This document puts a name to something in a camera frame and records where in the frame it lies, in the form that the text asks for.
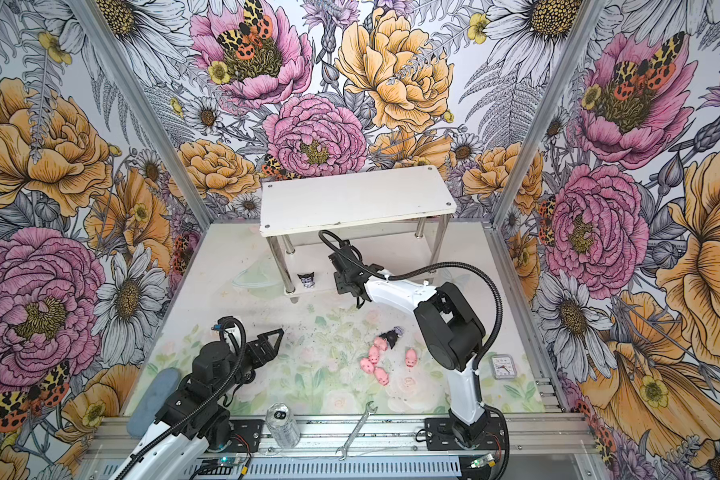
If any black corrugated cable right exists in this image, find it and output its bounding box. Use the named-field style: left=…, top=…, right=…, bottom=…
left=317, top=230, right=511, bottom=480

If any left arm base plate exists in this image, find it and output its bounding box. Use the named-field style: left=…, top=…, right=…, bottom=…
left=217, top=418, right=264, bottom=454

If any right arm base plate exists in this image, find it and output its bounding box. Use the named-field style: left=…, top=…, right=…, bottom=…
left=424, top=416, right=507, bottom=451

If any green circuit board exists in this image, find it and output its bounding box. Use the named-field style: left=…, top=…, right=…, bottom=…
left=469, top=453, right=497, bottom=470
left=197, top=457, right=248, bottom=476

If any aluminium front rail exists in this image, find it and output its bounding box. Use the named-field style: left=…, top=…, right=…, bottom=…
left=83, top=413, right=601, bottom=460

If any green circuit board left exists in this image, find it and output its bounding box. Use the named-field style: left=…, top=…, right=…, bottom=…
left=197, top=457, right=248, bottom=476

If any black white kuromi toy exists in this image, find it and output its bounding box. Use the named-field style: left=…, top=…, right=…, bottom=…
left=298, top=272, right=315, bottom=289

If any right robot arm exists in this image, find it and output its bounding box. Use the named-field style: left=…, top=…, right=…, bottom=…
left=320, top=230, right=490, bottom=449

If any pink pig toy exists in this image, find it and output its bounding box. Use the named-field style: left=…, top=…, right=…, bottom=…
left=367, top=336, right=389, bottom=365
left=404, top=349, right=418, bottom=368
left=360, top=358, right=376, bottom=374
left=373, top=367, right=389, bottom=386

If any small white clock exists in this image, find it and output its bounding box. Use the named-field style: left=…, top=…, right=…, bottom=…
left=491, top=354, right=518, bottom=380

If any green circuit board right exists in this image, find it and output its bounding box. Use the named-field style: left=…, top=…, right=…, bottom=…
left=469, top=453, right=497, bottom=470

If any black purple kuromi toy back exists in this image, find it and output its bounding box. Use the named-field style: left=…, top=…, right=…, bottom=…
left=377, top=327, right=404, bottom=350

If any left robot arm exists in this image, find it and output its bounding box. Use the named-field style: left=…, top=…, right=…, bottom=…
left=111, top=326, right=284, bottom=479

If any silver drink can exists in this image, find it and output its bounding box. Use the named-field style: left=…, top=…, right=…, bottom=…
left=265, top=402, right=301, bottom=449

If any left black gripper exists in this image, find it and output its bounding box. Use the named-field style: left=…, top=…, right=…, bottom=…
left=213, top=330, right=283, bottom=398

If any white two-tier shelf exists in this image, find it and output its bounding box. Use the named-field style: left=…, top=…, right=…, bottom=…
left=260, top=166, right=456, bottom=302

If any silver wrench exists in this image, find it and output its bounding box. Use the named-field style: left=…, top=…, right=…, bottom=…
left=336, top=401, right=378, bottom=461

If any blue grey sponge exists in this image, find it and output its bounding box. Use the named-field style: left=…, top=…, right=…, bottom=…
left=126, top=368, right=182, bottom=438

